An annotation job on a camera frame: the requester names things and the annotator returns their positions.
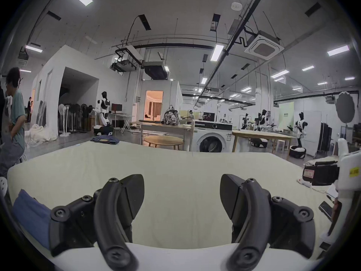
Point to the round wooden table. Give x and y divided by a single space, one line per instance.
163 141

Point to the wooden table with backpack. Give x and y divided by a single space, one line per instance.
169 127

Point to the folded dark blue jeans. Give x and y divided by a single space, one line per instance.
105 140

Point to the person's right hand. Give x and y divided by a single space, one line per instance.
335 213

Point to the black phone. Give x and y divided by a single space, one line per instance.
325 209

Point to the pile of white cloth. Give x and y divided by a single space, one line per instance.
41 134

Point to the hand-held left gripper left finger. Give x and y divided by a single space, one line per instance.
108 230

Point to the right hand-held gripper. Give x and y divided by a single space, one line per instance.
349 171

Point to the white and black humanoid robot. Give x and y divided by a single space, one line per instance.
103 111
261 123
299 131

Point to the desk with monitor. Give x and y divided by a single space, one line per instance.
120 114

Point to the black cabinet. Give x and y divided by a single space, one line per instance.
325 137

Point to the round grey studio lamp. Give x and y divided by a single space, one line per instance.
345 107

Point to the white washing machine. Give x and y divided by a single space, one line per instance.
212 137

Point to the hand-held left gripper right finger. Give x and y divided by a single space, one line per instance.
253 224

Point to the row of standing fans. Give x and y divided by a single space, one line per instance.
74 114

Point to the group of people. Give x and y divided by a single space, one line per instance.
29 109

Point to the long wooden table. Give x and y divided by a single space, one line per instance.
262 135

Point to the dark blue shirt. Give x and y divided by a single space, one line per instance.
29 219

